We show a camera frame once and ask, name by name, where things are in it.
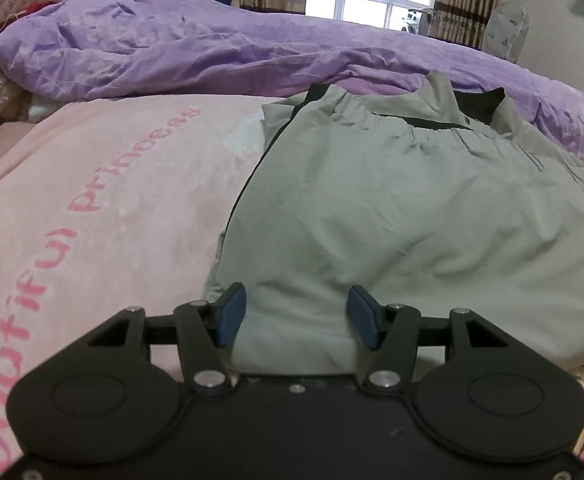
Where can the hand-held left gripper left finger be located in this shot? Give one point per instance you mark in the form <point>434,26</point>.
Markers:
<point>232,317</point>

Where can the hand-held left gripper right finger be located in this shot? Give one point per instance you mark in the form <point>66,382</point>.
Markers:
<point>364,316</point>

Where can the pink printed blanket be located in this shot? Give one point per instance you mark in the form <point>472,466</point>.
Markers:
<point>97,185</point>

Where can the purple duvet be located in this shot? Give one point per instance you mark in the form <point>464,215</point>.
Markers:
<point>197,45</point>

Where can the fan with printed cover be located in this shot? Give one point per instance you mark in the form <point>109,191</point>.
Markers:
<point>508,32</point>

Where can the red cloth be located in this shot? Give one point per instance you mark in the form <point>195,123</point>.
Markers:
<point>33,8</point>

